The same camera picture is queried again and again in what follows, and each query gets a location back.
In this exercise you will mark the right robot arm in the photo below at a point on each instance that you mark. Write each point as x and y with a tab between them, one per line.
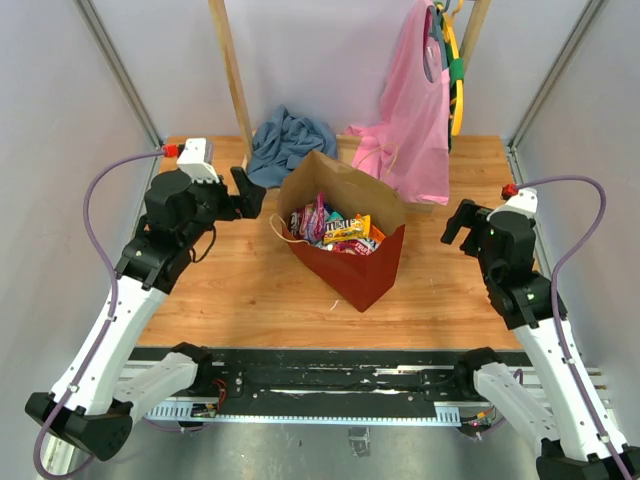
571	433

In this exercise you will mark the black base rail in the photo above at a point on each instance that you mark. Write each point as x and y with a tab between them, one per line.
340	387

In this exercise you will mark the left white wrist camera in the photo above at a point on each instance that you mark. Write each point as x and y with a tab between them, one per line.
196	160

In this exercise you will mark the orange Fox's fruits bag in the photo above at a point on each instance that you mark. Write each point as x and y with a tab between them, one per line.
371	233

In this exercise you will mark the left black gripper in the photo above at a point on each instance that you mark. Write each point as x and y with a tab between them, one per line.
251	196

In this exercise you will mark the blue crumpled cloth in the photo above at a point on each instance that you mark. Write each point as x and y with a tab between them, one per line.
282	142

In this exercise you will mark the yellow hanger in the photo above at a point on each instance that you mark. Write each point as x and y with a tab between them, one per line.
447	25

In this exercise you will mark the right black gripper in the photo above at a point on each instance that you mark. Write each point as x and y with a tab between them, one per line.
466	215

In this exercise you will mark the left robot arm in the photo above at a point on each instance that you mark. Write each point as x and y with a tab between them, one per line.
90	407

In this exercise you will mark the grey hanger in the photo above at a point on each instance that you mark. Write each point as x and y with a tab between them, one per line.
434	55

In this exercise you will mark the yellow M&M's packet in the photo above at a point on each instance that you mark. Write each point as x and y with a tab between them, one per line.
345	230

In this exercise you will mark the brown red paper bag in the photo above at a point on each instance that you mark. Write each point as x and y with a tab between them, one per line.
358	270

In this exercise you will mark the pink shirt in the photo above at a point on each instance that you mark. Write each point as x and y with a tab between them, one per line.
409	148

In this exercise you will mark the green hanger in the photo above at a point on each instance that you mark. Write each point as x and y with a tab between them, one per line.
456	107

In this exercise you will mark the purple snack packet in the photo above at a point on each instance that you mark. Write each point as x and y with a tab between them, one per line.
308	223

